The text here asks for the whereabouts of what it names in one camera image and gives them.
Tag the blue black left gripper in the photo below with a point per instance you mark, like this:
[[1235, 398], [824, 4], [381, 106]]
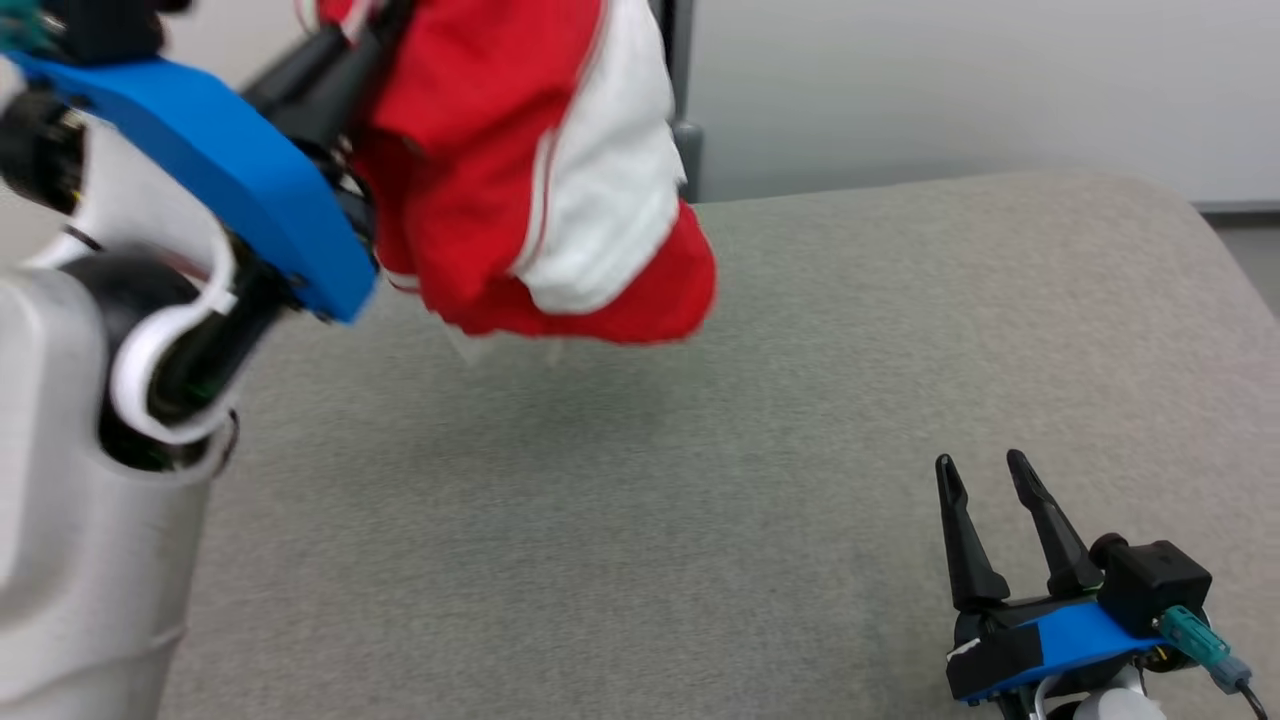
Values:
[[230, 150]]

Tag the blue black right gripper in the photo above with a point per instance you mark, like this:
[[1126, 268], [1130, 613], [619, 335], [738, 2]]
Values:
[[1080, 630]]

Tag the red jersey with white sleeves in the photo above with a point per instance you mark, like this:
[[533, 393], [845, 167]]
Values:
[[480, 150]]

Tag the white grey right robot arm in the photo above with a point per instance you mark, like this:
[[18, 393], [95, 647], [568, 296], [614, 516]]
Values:
[[1110, 705]]

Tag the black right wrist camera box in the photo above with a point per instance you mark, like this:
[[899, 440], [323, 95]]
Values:
[[1150, 585]]

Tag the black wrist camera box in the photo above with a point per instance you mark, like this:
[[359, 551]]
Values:
[[1150, 585], [100, 30]]

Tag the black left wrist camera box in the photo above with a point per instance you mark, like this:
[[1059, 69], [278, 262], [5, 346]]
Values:
[[100, 30]]

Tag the grey metal partition post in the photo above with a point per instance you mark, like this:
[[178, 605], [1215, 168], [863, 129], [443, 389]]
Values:
[[680, 60]]

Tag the grey cylindrical post foot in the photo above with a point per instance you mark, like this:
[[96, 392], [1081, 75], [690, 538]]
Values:
[[688, 160]]

